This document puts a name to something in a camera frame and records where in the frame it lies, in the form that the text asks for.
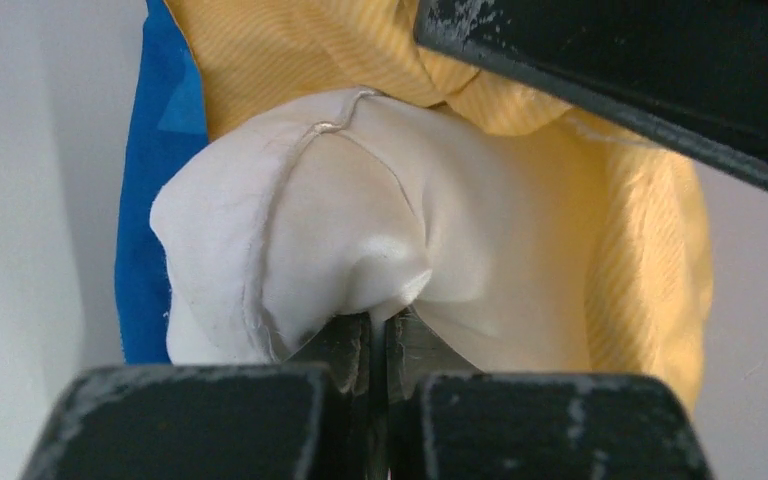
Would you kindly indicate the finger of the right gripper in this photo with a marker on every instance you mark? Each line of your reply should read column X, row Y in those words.
column 690, row 75

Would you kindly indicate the white pillow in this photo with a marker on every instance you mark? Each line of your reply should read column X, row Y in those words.
column 352, row 202

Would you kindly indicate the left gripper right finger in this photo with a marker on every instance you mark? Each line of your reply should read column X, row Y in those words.
column 448, row 420

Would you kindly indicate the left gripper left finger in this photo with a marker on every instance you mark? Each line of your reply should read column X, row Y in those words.
column 305, row 418

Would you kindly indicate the yellow and blue pillowcase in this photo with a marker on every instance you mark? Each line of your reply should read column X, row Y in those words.
column 207, row 66

